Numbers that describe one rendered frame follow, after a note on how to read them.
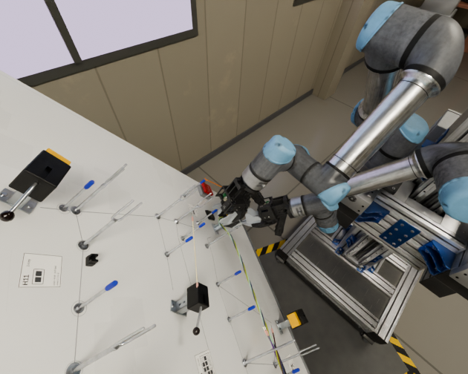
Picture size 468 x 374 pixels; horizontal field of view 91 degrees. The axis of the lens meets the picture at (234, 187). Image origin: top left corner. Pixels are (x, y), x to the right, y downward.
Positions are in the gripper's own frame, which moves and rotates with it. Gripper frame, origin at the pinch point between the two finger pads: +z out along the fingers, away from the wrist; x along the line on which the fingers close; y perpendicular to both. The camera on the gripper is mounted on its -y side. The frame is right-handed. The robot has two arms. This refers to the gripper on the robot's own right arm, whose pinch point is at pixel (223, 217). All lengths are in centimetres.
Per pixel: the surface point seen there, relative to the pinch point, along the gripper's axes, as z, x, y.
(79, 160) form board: -11.9, -12.1, 42.1
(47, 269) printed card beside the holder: -15, 13, 48
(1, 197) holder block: -17, 2, 53
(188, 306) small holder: -9.6, 23.7, 26.8
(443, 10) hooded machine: -184, -223, -442
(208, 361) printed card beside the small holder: -2.8, 34.1, 22.8
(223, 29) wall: -23, -145, -58
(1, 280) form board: -17, 14, 53
